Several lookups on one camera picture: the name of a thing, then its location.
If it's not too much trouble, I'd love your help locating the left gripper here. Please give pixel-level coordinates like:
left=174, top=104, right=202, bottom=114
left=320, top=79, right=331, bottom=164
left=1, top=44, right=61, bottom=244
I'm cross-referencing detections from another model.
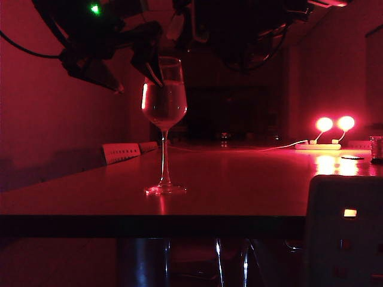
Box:
left=59, top=20, right=165, bottom=94

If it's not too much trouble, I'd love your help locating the clear stemmed wine glass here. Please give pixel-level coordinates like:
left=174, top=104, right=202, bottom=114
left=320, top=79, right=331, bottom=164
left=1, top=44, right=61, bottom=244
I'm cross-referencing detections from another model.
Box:
left=141, top=56, right=188, bottom=197

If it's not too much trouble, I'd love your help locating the white perforated chair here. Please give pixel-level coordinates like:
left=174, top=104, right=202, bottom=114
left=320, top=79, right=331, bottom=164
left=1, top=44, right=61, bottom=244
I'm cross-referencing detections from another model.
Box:
left=101, top=142, right=141, bottom=166
left=138, top=141, right=159, bottom=155
left=346, top=140, right=372, bottom=150

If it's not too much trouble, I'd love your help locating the thick chrome table leg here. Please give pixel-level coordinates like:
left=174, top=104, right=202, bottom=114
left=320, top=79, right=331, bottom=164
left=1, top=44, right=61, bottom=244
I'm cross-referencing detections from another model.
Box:
left=116, top=237, right=172, bottom=287

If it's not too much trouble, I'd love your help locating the round usb lamp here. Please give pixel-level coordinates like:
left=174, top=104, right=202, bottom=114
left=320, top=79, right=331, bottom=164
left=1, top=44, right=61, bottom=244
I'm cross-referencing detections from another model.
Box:
left=331, top=115, right=356, bottom=145
left=309, top=117, right=334, bottom=145

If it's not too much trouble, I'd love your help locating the white power strip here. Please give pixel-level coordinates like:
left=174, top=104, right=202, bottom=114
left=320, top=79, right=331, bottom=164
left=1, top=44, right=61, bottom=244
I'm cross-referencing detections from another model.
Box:
left=294, top=143, right=342, bottom=151

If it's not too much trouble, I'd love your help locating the thin chrome leg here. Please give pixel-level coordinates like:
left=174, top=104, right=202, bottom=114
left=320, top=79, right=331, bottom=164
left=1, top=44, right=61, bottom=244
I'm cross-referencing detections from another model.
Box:
left=241, top=239, right=255, bottom=287
left=214, top=238, right=226, bottom=287

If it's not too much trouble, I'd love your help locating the clear glass tumbler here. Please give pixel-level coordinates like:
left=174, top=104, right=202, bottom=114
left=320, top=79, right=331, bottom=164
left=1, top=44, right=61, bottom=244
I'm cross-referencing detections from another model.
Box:
left=369, top=136, right=383, bottom=160

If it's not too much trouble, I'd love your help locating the dark box with lit button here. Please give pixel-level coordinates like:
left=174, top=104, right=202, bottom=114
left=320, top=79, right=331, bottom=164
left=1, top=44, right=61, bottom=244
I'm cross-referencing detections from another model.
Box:
left=302, top=175, right=383, bottom=287

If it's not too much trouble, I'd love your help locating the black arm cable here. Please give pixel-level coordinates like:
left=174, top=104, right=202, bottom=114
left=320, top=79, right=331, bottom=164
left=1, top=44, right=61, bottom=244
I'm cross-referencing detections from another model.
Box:
left=223, top=25, right=290, bottom=73
left=0, top=29, right=64, bottom=59

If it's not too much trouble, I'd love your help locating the dark wall screen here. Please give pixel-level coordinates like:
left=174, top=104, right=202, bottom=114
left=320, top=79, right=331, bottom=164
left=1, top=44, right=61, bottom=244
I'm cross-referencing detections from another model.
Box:
left=182, top=85, right=282, bottom=141

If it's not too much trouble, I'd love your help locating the dark door frame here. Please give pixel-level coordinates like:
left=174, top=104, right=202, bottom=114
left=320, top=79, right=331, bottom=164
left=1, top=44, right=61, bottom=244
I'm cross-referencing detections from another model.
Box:
left=364, top=26, right=383, bottom=129

